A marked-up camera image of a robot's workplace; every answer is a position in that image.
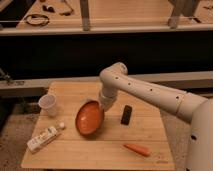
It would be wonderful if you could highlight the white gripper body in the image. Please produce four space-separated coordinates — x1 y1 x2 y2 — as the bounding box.
98 92 116 111

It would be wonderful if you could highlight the clear plastic cup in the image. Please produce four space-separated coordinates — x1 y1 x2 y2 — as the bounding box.
38 94 58 117

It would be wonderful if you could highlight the black cable with plug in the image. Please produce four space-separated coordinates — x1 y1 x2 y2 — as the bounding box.
41 0 75 17

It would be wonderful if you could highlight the orange carrot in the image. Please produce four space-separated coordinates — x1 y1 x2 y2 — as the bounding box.
124 143 150 157

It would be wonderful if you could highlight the orange ceramic bowl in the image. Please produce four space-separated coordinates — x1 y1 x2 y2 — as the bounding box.
75 100 104 136

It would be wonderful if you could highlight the metal clamp bracket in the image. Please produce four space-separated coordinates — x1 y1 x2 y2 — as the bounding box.
0 67 25 86

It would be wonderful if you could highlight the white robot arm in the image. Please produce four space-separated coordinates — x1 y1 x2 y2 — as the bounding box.
99 62 213 171

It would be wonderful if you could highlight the white plastic bottle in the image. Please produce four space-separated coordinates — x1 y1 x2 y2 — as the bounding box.
27 122 65 153

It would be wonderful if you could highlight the coiled black cable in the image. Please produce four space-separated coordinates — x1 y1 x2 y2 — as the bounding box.
24 13 51 27

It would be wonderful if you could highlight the black rectangular block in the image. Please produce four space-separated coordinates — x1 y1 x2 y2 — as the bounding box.
121 105 132 125

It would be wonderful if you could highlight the grey angled metal post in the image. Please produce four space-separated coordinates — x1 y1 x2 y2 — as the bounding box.
167 0 200 29

